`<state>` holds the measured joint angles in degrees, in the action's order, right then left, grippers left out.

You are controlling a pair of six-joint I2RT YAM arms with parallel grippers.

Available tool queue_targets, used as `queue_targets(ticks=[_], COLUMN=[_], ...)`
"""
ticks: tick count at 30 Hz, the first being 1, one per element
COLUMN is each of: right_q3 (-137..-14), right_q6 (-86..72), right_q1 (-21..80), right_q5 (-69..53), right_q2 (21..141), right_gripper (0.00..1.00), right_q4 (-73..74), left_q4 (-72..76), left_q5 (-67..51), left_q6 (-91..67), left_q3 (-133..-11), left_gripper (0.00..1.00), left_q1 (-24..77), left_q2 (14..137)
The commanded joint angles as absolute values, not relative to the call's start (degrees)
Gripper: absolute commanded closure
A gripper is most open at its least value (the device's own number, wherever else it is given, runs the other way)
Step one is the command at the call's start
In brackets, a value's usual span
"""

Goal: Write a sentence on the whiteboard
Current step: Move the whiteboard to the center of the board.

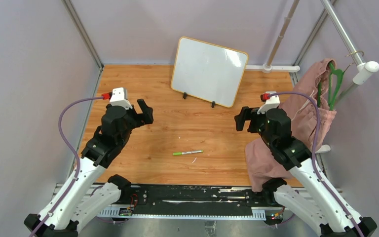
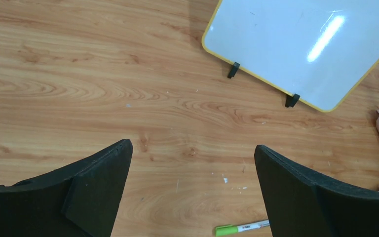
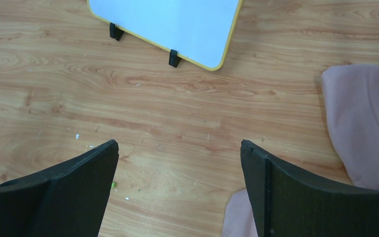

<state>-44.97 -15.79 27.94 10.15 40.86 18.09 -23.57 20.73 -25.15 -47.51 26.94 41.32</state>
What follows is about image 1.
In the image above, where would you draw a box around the yellow framed whiteboard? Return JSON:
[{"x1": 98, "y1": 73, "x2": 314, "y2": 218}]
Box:
[{"x1": 171, "y1": 37, "x2": 249, "y2": 108}]

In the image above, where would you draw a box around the green capped white marker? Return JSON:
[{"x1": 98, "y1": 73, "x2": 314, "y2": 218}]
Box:
[{"x1": 172, "y1": 150, "x2": 203, "y2": 156}]

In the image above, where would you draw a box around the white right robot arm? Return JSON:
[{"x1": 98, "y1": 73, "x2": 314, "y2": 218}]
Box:
[{"x1": 234, "y1": 107, "x2": 377, "y2": 237}]

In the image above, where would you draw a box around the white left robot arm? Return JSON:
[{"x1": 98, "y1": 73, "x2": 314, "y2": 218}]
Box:
[{"x1": 24, "y1": 99, "x2": 153, "y2": 237}]

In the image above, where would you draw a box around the pink cloth garment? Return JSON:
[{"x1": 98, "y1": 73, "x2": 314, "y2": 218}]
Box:
[{"x1": 245, "y1": 59, "x2": 337, "y2": 192}]

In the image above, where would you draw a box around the white rack base foot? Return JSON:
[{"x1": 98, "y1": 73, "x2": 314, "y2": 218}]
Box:
[{"x1": 245, "y1": 64, "x2": 300, "y2": 73}]

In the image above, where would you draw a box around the green clothes hanger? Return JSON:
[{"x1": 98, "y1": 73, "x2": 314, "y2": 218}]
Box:
[{"x1": 317, "y1": 62, "x2": 344, "y2": 111}]

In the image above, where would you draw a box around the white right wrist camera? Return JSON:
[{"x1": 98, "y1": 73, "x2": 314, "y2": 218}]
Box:
[{"x1": 257, "y1": 91, "x2": 280, "y2": 115}]

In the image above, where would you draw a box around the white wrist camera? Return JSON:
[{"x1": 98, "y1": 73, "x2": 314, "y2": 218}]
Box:
[
  {"x1": 110, "y1": 87, "x2": 132, "y2": 110},
  {"x1": 257, "y1": 91, "x2": 280, "y2": 115}
]

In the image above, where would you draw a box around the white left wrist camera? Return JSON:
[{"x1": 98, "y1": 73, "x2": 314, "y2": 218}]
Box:
[{"x1": 110, "y1": 87, "x2": 132, "y2": 110}]

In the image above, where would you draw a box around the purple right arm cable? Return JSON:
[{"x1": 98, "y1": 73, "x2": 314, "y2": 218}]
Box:
[{"x1": 261, "y1": 92, "x2": 365, "y2": 237}]

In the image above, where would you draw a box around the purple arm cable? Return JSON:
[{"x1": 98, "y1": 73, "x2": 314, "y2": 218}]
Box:
[
  {"x1": 29, "y1": 92, "x2": 112, "y2": 237},
  {"x1": 261, "y1": 92, "x2": 365, "y2": 237}
]

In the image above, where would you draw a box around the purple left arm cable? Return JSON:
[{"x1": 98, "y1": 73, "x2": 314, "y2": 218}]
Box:
[{"x1": 29, "y1": 92, "x2": 112, "y2": 237}]

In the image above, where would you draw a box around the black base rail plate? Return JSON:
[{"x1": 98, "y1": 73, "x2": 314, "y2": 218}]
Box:
[{"x1": 98, "y1": 183, "x2": 296, "y2": 219}]

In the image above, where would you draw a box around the silver clothes rail pole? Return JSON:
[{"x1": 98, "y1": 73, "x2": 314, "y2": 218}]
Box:
[{"x1": 321, "y1": 0, "x2": 379, "y2": 104}]

